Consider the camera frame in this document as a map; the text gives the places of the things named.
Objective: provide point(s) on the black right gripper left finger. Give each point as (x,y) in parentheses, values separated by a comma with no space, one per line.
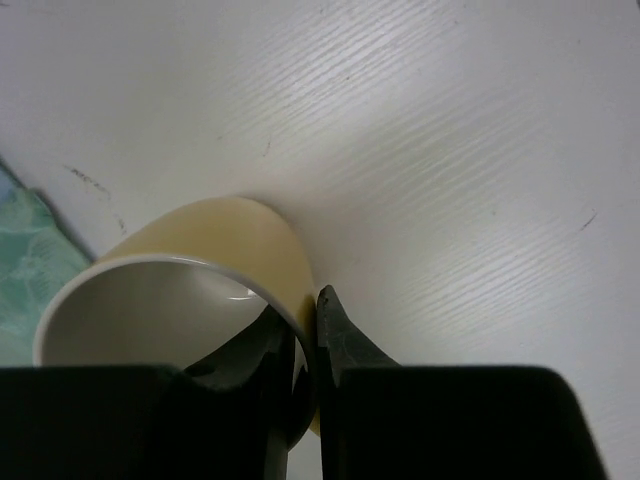
(249,379)

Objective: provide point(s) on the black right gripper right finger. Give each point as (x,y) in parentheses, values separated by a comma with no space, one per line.
(363,427)

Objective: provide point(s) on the yellow ceramic mug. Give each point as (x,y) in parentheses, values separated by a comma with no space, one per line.
(112,345)

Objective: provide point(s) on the green patterned cloth placemat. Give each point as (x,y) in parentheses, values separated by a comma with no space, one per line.
(37,260)

